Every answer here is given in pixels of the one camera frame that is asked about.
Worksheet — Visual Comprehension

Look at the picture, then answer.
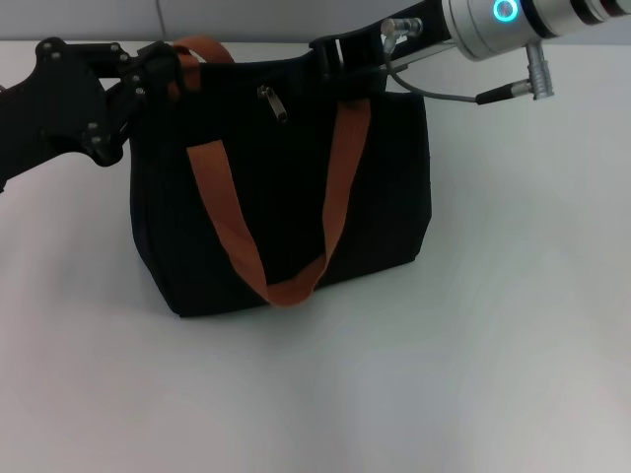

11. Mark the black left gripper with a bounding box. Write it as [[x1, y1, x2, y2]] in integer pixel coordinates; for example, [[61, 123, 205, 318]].
[[0, 36, 202, 193]]

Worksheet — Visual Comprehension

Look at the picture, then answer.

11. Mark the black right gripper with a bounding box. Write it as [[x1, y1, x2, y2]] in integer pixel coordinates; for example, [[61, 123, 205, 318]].
[[309, 0, 457, 103]]

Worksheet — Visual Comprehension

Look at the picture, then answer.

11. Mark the silver metal zipper pull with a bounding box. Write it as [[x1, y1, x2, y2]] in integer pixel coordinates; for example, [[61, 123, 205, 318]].
[[256, 84, 291, 128]]

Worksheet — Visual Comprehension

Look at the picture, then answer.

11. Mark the black bag with orange handles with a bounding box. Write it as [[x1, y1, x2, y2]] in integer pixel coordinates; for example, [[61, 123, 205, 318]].
[[128, 36, 434, 320]]

